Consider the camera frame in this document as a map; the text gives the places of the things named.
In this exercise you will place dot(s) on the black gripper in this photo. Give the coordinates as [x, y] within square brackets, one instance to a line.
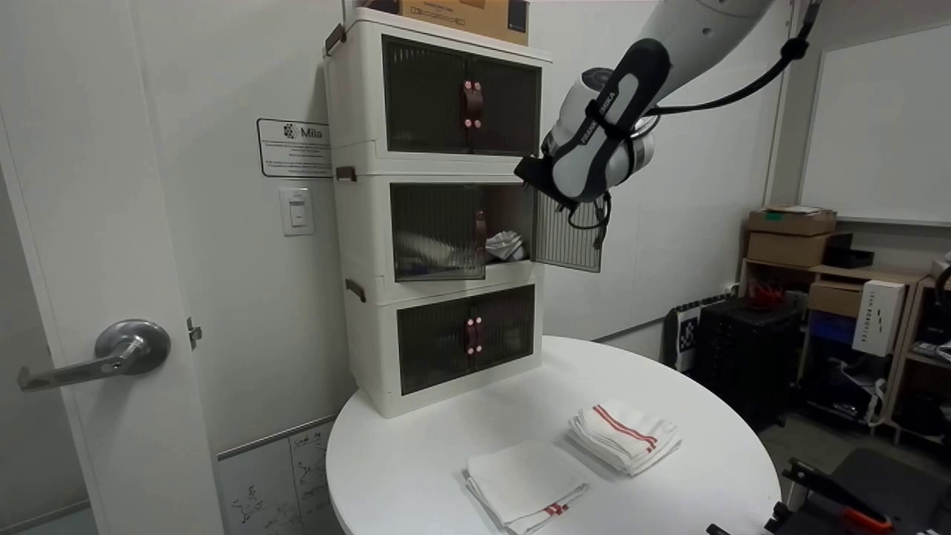
[538, 177]

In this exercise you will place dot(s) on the white towel with blue stripes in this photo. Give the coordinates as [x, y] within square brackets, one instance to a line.
[505, 246]

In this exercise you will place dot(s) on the white three-tier storage cabinet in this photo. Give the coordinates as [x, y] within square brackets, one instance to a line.
[361, 299]

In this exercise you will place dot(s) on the thick white red-striped towel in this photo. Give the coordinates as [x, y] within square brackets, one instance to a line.
[624, 435]

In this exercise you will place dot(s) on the thin white towel red mark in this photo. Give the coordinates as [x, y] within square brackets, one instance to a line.
[521, 485]

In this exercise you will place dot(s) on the cardboard box with black print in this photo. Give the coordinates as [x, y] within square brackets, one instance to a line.
[455, 12]

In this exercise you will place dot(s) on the black framed panel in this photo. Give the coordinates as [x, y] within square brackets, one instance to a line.
[683, 338]

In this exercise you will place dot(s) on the flat brown cardboard box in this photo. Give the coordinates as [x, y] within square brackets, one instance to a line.
[790, 222]

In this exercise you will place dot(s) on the black crate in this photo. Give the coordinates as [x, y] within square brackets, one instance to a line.
[747, 357]

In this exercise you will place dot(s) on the small tan cardboard box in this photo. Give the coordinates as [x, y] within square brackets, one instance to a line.
[833, 299]

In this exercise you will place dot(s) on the wooden shelf unit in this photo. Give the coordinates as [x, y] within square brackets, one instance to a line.
[841, 271]

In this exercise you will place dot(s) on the black device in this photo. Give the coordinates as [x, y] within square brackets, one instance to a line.
[851, 252]

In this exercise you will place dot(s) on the blue bin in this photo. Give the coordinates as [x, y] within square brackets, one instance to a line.
[829, 332]

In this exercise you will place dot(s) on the white upright box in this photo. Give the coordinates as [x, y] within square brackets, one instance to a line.
[880, 317]

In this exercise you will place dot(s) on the white poster with drawings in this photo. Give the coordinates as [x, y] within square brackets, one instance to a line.
[278, 485]

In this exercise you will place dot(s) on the white room door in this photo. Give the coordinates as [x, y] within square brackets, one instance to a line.
[99, 197]

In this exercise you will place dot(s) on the black and red tool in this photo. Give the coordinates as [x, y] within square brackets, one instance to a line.
[841, 509]

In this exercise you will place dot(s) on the white light switch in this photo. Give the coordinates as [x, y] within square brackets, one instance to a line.
[297, 213]

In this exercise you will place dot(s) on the white wall sign plate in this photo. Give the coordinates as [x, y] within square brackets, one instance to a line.
[293, 149]

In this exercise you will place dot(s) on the white wall whiteboard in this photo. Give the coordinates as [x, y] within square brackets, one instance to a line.
[880, 130]

